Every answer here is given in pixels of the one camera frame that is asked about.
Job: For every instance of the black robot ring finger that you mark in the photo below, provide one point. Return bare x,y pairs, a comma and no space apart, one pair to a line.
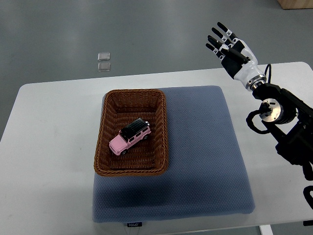
214,43

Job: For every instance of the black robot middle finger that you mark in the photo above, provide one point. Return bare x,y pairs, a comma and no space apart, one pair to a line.
223,38

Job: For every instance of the upper floor socket plate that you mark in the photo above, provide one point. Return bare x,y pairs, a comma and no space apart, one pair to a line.
104,56

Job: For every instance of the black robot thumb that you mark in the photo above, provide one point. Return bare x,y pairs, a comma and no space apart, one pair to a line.
233,54

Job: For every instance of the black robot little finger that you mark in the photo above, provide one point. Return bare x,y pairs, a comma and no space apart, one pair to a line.
215,51

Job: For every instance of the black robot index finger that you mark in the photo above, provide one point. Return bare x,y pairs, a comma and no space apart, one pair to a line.
226,32

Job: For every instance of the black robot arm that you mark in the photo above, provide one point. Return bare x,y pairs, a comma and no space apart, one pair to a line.
283,115

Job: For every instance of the wooden box corner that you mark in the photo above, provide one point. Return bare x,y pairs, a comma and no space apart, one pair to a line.
296,4

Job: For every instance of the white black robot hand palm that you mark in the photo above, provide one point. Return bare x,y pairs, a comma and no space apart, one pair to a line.
247,73

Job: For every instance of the brown wicker basket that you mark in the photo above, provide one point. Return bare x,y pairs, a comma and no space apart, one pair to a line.
148,157

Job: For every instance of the pink toy car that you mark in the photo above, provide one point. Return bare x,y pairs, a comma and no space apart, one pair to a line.
129,136

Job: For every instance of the blue grey cushion mat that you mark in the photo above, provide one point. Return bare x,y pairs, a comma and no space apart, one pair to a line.
206,173

